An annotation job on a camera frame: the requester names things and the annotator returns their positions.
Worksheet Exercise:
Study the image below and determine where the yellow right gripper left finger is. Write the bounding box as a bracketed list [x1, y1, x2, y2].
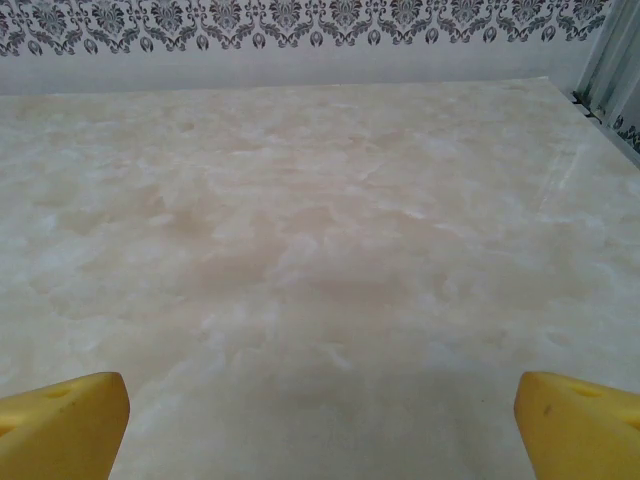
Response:
[0, 370, 132, 480]

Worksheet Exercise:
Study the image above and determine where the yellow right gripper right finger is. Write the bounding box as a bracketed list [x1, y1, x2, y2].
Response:
[514, 369, 640, 480]

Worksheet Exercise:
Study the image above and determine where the aluminium enclosure frame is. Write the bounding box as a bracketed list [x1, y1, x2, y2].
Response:
[569, 0, 640, 151]

